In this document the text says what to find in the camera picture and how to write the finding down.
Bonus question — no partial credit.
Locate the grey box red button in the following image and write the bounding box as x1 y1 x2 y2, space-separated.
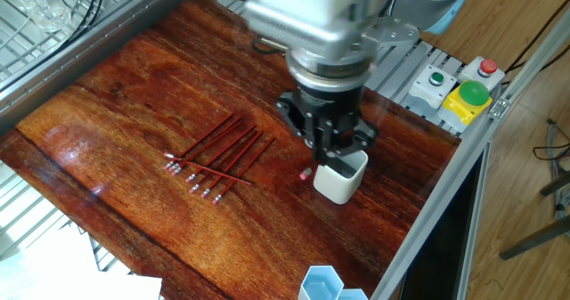
457 55 507 93

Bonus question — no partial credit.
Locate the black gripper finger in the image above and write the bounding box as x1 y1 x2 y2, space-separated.
274 98 330 164
329 119 379 161

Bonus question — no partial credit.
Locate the grey box small green button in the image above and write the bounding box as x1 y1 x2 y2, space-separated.
405 63 459 117

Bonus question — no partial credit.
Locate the grey floor cable bundle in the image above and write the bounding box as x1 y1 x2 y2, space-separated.
532 119 570 212

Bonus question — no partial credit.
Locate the dark furniture leg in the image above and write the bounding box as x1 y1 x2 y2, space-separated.
540 171 570 198
498 214 570 261

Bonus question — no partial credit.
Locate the light blue hexagonal pen holder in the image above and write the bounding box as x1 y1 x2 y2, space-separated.
297 265 370 300

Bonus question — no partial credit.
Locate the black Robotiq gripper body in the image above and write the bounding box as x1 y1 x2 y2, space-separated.
293 84 365 150

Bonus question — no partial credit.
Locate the red pencil pink eraser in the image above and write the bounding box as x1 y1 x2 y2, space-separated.
163 112 237 171
199 130 265 199
185 122 258 184
298 157 322 182
170 118 245 177
189 130 257 195
211 135 276 206
163 151 253 187

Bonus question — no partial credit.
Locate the silver wrist sensor flange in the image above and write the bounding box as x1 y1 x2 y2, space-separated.
284 36 375 92

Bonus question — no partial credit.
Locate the white square ceramic pen holder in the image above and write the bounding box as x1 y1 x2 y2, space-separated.
313 150 370 206

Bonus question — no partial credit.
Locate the clear plastic jar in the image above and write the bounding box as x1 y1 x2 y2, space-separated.
0 0 75 33

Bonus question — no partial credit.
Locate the yellow box big green button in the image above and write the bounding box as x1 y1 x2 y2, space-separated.
437 80 494 134

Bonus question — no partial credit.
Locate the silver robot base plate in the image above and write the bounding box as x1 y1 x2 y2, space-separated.
360 17 422 48

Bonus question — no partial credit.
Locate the white paper sheet stack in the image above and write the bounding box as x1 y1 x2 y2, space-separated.
0 219 164 300

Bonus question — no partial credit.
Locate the red-brown wooden board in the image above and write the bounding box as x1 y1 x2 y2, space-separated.
0 0 462 300

